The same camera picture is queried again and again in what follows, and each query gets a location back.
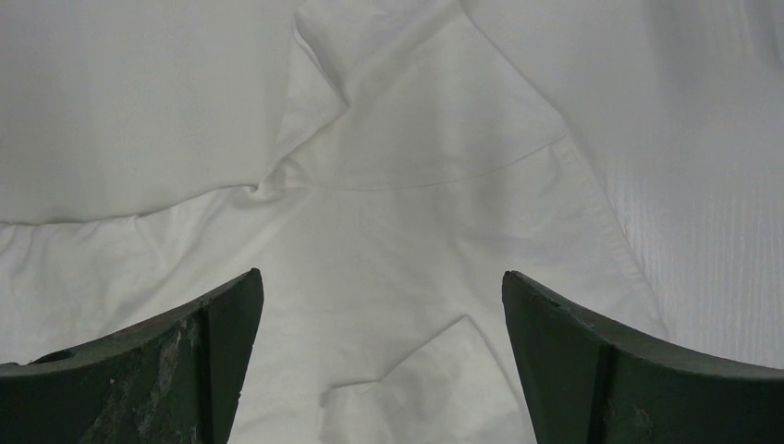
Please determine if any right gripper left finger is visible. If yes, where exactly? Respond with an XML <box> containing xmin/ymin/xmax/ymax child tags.
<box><xmin>1</xmin><ymin>269</ymin><xmax>263</xmax><ymax>443</ymax></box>

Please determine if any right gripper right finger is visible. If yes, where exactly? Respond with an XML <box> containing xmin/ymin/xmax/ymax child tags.
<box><xmin>502</xmin><ymin>271</ymin><xmax>783</xmax><ymax>443</ymax></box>

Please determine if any white t shirt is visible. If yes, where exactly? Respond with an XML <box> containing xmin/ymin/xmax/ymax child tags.
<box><xmin>1</xmin><ymin>1</ymin><xmax>666</xmax><ymax>443</ymax></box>

